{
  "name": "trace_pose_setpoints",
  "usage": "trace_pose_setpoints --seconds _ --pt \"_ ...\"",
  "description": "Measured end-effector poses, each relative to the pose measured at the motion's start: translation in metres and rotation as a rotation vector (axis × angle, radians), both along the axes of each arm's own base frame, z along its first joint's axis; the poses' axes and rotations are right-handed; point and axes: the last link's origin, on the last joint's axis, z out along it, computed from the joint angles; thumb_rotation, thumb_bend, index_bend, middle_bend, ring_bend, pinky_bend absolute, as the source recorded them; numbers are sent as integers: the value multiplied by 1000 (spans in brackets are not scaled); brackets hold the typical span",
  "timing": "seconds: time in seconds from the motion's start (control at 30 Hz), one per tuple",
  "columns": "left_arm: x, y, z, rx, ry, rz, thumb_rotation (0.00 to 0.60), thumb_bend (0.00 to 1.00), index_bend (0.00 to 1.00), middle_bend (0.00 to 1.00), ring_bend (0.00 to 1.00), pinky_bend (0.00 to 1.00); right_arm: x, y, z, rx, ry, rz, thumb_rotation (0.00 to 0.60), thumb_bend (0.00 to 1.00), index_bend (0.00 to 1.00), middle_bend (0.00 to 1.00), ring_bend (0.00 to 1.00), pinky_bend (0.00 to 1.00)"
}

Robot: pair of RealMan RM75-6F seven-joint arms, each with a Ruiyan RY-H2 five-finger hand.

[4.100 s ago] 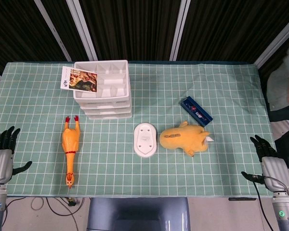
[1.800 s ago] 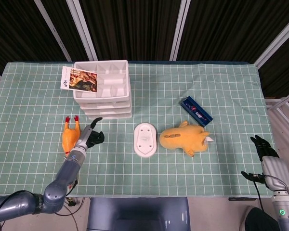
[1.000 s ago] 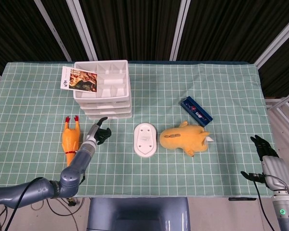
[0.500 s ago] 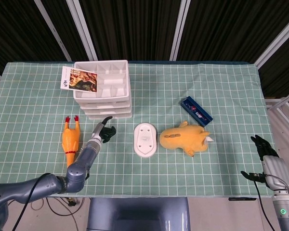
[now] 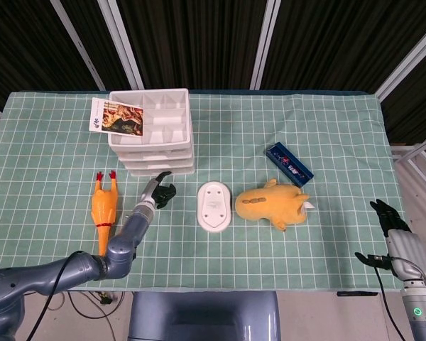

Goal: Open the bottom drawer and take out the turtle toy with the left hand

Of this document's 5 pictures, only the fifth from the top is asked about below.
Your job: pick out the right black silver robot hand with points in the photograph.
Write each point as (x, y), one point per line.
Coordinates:
(406, 248)

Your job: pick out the white frame post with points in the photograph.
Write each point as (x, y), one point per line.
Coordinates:
(264, 46)
(122, 46)
(408, 60)
(78, 46)

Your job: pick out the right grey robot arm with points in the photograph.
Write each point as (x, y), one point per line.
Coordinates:
(420, 312)

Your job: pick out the blue grey robot torso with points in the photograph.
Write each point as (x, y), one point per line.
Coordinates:
(202, 316)

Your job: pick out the white plastic drawer cabinet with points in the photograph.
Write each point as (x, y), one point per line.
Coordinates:
(163, 122)

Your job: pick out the green checked tablecloth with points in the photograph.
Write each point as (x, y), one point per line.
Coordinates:
(234, 255)

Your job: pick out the orange rubber chicken toy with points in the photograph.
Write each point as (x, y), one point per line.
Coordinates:
(104, 202)

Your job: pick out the dark blue rectangular box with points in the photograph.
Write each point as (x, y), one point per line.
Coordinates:
(289, 163)

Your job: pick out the white oval plastic device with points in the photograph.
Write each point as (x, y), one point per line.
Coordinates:
(214, 206)

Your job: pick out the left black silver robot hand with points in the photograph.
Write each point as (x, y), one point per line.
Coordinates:
(151, 193)

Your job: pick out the yellow plush animal toy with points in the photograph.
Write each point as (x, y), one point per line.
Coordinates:
(266, 206)

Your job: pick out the printed picture card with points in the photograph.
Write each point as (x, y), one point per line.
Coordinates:
(122, 119)

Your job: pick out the white metal rack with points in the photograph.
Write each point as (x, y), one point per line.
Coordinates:
(412, 156)

